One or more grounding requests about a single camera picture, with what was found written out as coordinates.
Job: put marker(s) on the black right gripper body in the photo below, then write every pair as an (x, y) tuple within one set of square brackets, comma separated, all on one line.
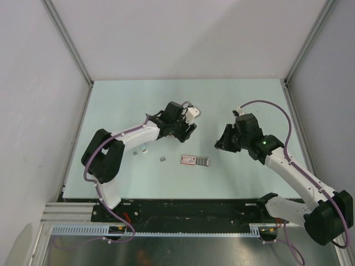
[(243, 140)]

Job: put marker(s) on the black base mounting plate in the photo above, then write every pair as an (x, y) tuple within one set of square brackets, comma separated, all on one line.
[(187, 215)]

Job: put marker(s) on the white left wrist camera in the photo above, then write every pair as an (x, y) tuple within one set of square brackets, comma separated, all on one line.
[(191, 114)]

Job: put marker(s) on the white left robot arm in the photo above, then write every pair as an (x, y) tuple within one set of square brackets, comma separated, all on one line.
[(103, 156)]

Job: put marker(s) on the red white staple box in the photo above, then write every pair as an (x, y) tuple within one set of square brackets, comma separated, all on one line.
[(195, 160)]

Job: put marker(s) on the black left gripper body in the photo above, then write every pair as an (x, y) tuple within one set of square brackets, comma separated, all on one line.
[(179, 127)]

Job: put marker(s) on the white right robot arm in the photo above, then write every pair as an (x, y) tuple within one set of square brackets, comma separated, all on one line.
[(324, 213)]

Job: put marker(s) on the aluminium frame rail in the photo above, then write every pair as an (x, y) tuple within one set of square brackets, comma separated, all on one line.
[(67, 213)]

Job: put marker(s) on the grey slotted cable duct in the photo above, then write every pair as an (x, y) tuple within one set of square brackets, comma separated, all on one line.
[(113, 231)]

